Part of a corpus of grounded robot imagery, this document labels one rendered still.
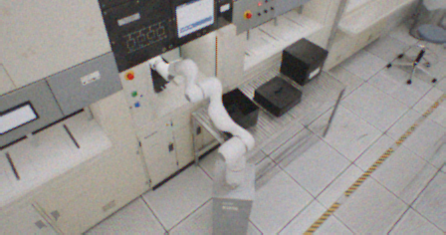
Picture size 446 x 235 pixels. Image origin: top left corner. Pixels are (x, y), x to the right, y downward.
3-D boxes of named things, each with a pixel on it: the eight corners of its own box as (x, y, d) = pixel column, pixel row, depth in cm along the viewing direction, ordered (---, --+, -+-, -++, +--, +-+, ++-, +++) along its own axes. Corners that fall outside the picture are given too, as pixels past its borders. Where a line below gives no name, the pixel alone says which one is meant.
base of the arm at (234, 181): (248, 193, 202) (250, 178, 189) (218, 190, 203) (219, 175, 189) (248, 168, 215) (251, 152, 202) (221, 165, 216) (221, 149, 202)
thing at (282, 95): (278, 117, 248) (281, 107, 238) (251, 98, 262) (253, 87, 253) (301, 101, 261) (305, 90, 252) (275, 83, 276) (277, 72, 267)
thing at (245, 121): (208, 116, 247) (208, 101, 235) (236, 102, 259) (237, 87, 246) (229, 138, 232) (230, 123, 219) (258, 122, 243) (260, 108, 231)
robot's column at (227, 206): (245, 244, 254) (254, 200, 199) (211, 241, 255) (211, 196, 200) (246, 211, 273) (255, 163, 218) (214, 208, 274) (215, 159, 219)
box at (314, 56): (302, 88, 273) (309, 65, 255) (278, 71, 287) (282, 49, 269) (322, 74, 287) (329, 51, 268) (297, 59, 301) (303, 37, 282)
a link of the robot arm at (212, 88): (231, 160, 186) (251, 146, 193) (240, 159, 175) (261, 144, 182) (188, 88, 185) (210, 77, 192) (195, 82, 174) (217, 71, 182)
